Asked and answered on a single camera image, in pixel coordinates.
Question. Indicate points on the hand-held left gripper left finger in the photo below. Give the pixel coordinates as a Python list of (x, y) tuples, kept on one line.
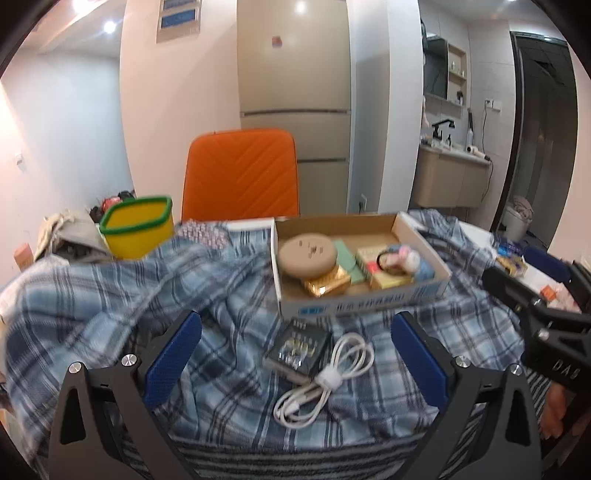
[(171, 360)]

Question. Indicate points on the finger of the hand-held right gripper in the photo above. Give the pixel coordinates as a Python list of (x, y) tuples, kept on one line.
[(547, 264), (508, 286)]

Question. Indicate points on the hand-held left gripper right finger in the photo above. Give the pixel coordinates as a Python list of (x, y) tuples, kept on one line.
[(420, 364)]

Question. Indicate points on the cardboard box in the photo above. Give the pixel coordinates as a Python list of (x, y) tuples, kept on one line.
[(360, 302)]

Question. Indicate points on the pink plush toy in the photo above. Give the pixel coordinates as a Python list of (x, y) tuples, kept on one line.
[(406, 258)]

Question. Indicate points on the black patterned box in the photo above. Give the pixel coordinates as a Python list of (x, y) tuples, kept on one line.
[(300, 344)]

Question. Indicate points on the gold foil box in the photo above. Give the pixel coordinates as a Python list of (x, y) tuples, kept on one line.
[(325, 281)]

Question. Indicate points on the person's right hand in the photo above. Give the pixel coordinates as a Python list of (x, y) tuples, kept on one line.
[(554, 410)]

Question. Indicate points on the yellow black packet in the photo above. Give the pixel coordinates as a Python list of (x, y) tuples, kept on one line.
[(510, 265)]

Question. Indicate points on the orange white packet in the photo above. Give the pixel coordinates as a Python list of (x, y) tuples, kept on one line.
[(556, 295)]

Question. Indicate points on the blue foil packet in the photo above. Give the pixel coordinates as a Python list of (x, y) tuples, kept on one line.
[(510, 249)]

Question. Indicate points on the white laundry basket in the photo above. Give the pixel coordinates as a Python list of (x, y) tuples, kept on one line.
[(515, 224)]

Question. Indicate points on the small yellow box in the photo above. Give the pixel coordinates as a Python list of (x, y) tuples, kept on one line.
[(390, 281)]

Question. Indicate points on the blue plaid shirt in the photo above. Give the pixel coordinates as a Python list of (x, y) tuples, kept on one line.
[(221, 286)]

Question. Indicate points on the red gold cigarette pack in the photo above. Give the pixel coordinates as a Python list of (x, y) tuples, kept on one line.
[(369, 256)]

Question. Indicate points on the beige vanity cabinet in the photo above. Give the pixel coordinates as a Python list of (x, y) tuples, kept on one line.
[(448, 180)]

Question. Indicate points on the green flat box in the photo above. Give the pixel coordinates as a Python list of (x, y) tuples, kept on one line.
[(348, 261)]

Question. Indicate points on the red white patterned cloth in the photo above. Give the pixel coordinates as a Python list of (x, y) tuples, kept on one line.
[(205, 235)]

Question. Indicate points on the yellow container green rim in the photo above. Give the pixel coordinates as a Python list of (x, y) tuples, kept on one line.
[(136, 230)]

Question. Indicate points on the white hair dryer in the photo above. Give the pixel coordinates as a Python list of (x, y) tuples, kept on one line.
[(473, 151)]

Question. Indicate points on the white electric toothbrush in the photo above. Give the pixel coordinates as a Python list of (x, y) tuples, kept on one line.
[(470, 131)]

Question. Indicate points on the striped dark cloth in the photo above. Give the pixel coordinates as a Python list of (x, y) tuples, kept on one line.
[(300, 461)]

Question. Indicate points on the grey beige cloth pile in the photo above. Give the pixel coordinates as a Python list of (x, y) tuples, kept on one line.
[(69, 230)]

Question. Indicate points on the red plastic bag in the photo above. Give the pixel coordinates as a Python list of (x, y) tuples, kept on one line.
[(111, 202)]

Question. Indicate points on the black faucet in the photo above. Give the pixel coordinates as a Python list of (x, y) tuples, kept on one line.
[(441, 129)]

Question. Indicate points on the orange quilted chair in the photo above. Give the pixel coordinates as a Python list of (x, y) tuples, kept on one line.
[(240, 175)]

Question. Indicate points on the mirror cabinet with shelf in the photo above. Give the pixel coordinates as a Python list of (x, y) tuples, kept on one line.
[(436, 69)]

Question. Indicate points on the beige refrigerator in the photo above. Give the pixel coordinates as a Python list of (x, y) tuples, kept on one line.
[(291, 69)]

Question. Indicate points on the pink fridge sticker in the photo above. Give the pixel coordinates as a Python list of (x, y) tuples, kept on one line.
[(276, 42)]

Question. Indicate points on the grey electrical panel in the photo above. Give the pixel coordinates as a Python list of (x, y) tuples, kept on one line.
[(180, 21)]

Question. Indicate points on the white wall socket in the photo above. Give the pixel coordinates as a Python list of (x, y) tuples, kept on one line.
[(492, 104)]

